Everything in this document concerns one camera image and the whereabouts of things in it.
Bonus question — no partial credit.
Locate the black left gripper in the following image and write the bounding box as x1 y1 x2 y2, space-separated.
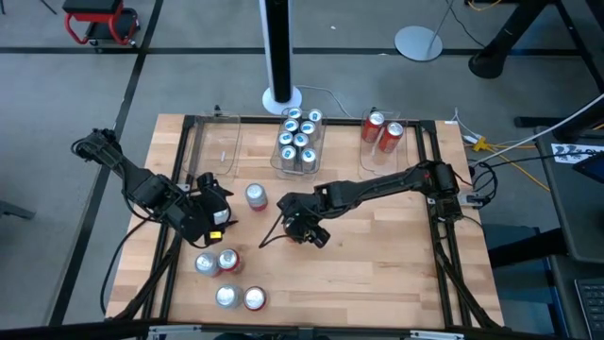
181 172 239 245

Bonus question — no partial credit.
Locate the clear plastic bin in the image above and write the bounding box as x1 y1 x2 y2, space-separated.
181 112 242 185
269 107 327 183
358 108 411 177

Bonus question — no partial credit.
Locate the silver pink raspberry soda can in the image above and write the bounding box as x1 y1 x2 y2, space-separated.
244 182 269 213

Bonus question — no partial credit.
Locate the group of blue-top cans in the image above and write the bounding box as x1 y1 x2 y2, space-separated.
111 114 502 331

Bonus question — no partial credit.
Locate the white round pole base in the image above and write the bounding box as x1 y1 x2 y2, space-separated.
261 85 303 116

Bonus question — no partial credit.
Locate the black white tall pole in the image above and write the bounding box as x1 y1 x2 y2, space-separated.
259 0 294 103

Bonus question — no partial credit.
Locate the dark grey furniture leg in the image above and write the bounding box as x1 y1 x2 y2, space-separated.
0 200 37 222

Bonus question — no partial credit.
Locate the black desk foot bar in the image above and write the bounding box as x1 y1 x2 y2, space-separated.
487 228 567 269

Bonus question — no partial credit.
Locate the black crossbar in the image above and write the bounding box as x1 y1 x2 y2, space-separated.
0 318 604 340

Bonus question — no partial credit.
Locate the red black rolling stool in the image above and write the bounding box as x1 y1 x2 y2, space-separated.
61 0 141 47

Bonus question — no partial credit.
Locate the thin grey stand pole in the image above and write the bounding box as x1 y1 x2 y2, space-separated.
424 0 457 48

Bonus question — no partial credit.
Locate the white printed paper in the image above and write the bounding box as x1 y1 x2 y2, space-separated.
550 143 604 165

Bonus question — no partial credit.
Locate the dark grey desk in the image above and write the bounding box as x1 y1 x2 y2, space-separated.
535 92 604 340

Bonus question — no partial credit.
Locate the blue tablet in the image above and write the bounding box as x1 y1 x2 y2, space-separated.
571 150 604 185

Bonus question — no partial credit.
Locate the black keyboard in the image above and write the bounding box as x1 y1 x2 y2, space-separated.
573 277 604 340

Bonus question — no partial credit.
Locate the black cable yellow tag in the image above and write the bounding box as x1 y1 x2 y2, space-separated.
258 212 287 249
202 228 227 247

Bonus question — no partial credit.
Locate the thin white cable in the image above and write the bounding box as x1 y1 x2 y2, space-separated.
294 84 351 118

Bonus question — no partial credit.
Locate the silver bracket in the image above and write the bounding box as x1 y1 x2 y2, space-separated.
409 330 466 340
146 324 203 340

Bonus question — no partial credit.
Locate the black floor cable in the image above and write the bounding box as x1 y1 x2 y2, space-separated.
99 210 161 316

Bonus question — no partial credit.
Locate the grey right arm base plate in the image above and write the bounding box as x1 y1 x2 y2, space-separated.
460 191 488 209

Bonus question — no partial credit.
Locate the yellow cable with plug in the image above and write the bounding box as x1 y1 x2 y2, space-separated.
471 135 552 193

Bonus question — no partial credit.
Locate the grey round base plate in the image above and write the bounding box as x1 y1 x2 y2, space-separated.
394 25 444 62

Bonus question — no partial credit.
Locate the thick white cable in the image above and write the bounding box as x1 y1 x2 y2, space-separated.
469 93 604 167

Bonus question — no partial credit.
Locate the thin black cable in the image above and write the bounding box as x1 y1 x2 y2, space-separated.
445 0 487 48

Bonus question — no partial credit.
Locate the black desk leg frame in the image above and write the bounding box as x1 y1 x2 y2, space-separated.
467 0 604 94

